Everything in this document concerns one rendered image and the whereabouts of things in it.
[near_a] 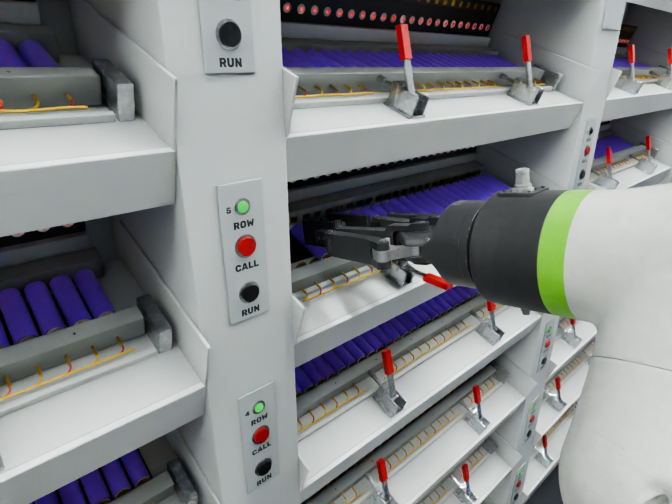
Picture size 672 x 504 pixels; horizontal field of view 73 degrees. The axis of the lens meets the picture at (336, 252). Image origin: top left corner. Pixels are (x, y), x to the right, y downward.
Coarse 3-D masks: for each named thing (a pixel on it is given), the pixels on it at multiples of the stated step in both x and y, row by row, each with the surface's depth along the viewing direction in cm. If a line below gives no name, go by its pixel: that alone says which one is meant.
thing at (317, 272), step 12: (312, 264) 52; (324, 264) 53; (336, 264) 53; (348, 264) 54; (360, 264) 56; (300, 276) 50; (312, 276) 51; (324, 276) 52; (336, 276) 54; (360, 276) 55; (300, 288) 50; (336, 288) 52
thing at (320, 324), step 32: (448, 160) 83; (512, 160) 87; (288, 192) 60; (320, 192) 65; (352, 288) 54; (384, 288) 55; (416, 288) 57; (320, 320) 49; (352, 320) 51; (384, 320) 57; (320, 352) 50
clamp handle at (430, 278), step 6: (402, 264) 56; (408, 270) 55; (414, 270) 55; (420, 276) 54; (426, 276) 53; (432, 276) 53; (438, 276) 53; (426, 282) 53; (432, 282) 53; (438, 282) 52; (444, 282) 52; (444, 288) 52; (450, 288) 52
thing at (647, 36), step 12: (636, 12) 123; (648, 12) 121; (660, 12) 120; (636, 24) 124; (648, 24) 122; (660, 24) 120; (636, 36) 125; (648, 36) 123; (660, 36) 121; (648, 48) 123; (660, 48) 121; (612, 120) 134; (624, 120) 132; (636, 120) 130; (648, 120) 127; (660, 120) 125; (648, 132) 128; (660, 132) 126
